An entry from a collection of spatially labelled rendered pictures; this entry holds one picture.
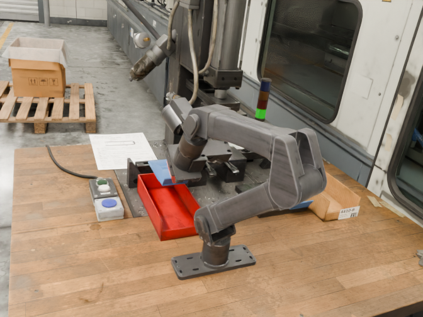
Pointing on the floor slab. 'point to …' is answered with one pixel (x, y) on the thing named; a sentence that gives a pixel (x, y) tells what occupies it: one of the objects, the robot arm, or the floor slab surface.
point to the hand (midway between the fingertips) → (175, 180)
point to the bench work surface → (359, 255)
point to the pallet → (8, 101)
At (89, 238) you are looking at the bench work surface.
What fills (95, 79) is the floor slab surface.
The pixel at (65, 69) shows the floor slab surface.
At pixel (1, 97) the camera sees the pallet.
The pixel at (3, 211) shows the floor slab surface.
